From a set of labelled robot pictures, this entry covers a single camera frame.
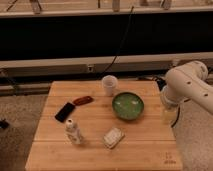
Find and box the black hanging cable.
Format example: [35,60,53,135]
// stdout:
[99,4,136,76]

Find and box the black object on floor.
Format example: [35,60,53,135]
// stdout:
[0,119,9,129]

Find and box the white plastic cup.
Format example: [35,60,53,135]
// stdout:
[101,75,118,96]

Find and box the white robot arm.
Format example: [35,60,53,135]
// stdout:
[160,61,213,127]

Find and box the black phone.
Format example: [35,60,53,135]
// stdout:
[55,103,75,122]

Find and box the small white bottle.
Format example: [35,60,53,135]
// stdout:
[66,119,83,145]

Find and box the brown oblong case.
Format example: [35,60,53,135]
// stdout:
[73,96,93,106]

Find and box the green bowl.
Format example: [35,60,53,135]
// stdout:
[112,92,144,121]

